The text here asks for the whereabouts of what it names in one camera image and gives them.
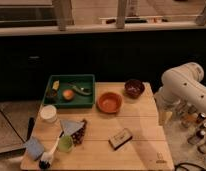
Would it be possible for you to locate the wooden felt eraser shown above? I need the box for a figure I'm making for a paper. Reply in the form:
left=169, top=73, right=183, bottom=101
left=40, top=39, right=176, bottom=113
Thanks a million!
left=108, top=128, right=133, bottom=150

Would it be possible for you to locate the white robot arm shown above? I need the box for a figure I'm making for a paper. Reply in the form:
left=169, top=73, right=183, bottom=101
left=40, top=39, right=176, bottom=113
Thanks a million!
left=154, top=62, right=206, bottom=125

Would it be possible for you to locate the red orange bowl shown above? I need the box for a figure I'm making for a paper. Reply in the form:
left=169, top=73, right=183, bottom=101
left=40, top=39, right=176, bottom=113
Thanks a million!
left=97, top=92, right=122, bottom=114

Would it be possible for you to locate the dark maroon bowl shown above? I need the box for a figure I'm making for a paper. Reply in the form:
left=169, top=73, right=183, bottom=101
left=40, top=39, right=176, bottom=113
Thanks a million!
left=124, top=79, right=145, bottom=98

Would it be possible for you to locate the green cucumber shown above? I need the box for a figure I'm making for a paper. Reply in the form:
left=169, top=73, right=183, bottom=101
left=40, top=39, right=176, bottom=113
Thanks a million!
left=72, top=85, right=92, bottom=96

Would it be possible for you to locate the red apple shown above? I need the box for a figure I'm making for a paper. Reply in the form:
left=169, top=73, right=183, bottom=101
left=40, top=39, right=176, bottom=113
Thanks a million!
left=62, top=89, right=75, bottom=101

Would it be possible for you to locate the green plastic tray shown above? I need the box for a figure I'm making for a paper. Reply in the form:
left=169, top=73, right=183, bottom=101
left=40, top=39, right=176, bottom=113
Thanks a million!
left=42, top=74, right=95, bottom=108

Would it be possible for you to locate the yellow banana piece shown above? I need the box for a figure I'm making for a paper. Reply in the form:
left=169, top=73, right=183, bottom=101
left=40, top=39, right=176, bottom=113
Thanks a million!
left=52, top=80, right=59, bottom=91

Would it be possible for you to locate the dark eggplant piece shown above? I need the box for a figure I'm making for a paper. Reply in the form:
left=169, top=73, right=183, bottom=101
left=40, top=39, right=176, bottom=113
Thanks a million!
left=45, top=89, right=57, bottom=102

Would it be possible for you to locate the dark grape bunch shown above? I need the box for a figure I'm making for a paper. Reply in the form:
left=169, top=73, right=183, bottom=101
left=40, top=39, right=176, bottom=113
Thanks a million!
left=72, top=119, right=87, bottom=146

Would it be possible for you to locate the white cup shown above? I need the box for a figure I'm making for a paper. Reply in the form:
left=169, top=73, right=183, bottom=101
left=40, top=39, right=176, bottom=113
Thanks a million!
left=40, top=105, right=57, bottom=123

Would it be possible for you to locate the small green cup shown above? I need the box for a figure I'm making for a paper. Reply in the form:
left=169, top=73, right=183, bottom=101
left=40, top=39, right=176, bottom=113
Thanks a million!
left=58, top=135, right=74, bottom=152

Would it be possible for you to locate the white black dish brush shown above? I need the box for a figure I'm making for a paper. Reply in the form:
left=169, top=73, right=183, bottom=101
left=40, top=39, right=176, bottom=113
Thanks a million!
left=39, top=140, right=59, bottom=170

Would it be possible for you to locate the black handle tool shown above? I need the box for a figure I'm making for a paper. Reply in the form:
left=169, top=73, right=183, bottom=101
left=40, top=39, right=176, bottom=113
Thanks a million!
left=27, top=117, right=35, bottom=140

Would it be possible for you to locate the black cable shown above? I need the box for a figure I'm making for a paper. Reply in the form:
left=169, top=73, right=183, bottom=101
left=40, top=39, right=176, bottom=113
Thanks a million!
left=174, top=162, right=206, bottom=171

